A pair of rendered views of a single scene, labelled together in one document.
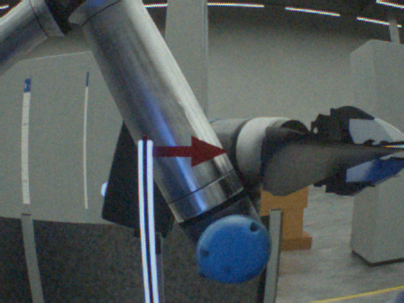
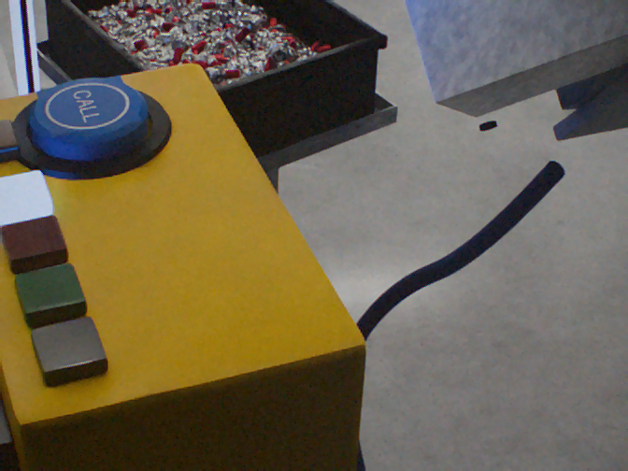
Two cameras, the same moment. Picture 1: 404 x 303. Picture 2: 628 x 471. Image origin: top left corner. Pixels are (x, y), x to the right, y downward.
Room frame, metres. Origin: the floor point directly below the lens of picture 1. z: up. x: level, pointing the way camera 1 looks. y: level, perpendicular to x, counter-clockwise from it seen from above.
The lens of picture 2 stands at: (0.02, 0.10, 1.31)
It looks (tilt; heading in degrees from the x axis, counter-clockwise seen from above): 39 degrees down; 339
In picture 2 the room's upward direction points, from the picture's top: 2 degrees clockwise
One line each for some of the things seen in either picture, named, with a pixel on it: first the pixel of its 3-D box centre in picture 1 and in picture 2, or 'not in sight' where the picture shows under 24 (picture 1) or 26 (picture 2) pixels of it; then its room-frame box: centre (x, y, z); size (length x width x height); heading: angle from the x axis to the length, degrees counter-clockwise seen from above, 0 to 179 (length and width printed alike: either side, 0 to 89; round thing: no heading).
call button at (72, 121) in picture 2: not in sight; (89, 122); (0.37, 0.05, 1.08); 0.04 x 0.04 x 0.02
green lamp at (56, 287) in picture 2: not in sight; (49, 293); (0.29, 0.07, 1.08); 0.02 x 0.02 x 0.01; 2
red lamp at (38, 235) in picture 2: not in sight; (34, 243); (0.31, 0.07, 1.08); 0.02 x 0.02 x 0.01; 2
